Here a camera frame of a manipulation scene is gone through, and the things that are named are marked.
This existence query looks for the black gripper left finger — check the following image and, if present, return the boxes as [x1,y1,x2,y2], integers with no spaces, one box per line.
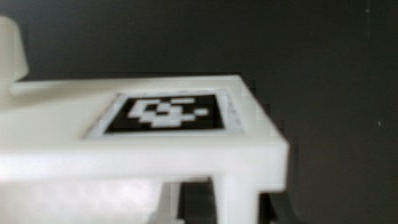
[178,182,217,224]

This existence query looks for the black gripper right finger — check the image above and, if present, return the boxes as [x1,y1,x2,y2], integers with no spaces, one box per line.
[260,192,303,224]

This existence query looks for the white drawer box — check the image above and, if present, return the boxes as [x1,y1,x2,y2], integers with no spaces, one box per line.
[0,16,290,224]

